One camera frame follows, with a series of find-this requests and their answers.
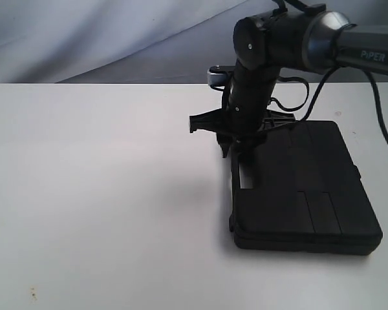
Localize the white backdrop cloth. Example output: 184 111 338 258
0 0 388 85

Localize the black plastic tool case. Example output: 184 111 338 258
229 121 383 255

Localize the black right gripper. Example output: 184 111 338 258
189 108 294 158

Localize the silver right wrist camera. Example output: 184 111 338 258
207 65 233 88

